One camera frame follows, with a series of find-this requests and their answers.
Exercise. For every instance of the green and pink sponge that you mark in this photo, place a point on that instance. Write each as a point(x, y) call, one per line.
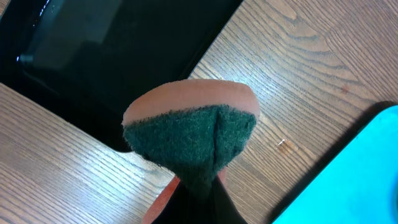
point(193, 128)

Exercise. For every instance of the black rectangular tray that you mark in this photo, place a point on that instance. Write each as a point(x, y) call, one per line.
point(88, 60)

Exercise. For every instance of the teal plastic serving tray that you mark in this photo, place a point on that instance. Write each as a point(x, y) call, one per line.
point(359, 185)

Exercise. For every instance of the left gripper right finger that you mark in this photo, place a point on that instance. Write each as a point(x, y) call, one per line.
point(223, 208)

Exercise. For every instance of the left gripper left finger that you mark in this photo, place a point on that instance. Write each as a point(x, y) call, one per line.
point(181, 208)

